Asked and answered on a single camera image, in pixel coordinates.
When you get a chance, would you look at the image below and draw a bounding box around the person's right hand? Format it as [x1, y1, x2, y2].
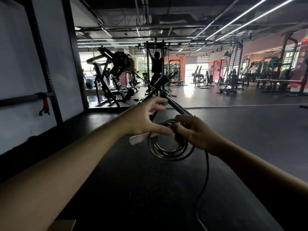
[171, 115, 223, 156]

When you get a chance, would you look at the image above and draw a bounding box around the person's left hand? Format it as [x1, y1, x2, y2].
[120, 96, 174, 138]

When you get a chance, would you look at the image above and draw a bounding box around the white cable strap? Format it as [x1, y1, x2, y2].
[129, 132, 160, 145]

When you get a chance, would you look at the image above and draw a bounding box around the black cable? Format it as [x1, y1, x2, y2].
[147, 119, 210, 231]

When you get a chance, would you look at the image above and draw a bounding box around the person's left forearm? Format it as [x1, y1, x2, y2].
[0, 117, 131, 231]

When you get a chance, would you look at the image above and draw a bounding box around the person's right forearm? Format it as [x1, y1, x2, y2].
[212, 139, 308, 231]

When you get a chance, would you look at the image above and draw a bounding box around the black framed gym machine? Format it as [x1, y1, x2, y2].
[168, 59, 187, 86]

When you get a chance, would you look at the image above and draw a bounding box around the black pull-up rack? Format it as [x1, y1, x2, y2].
[135, 40, 173, 94]

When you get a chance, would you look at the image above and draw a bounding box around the black plate-loaded gym machine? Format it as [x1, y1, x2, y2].
[86, 46, 140, 109]

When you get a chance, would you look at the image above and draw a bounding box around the dumbbell rack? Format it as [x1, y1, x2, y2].
[239, 57, 273, 86]

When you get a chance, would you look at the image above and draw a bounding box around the black squat rack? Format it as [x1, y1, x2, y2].
[256, 31, 308, 97]

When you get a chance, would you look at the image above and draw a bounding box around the long ceiling light strip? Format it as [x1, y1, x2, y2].
[205, 0, 271, 41]
[215, 0, 299, 42]

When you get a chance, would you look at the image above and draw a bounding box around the black perforated rack upright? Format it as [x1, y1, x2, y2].
[23, 0, 65, 129]

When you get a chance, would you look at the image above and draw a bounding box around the grey barbell bar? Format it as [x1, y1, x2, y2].
[0, 92, 56, 107]

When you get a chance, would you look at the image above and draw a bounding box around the black cable tower machine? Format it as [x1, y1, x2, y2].
[217, 42, 244, 95]

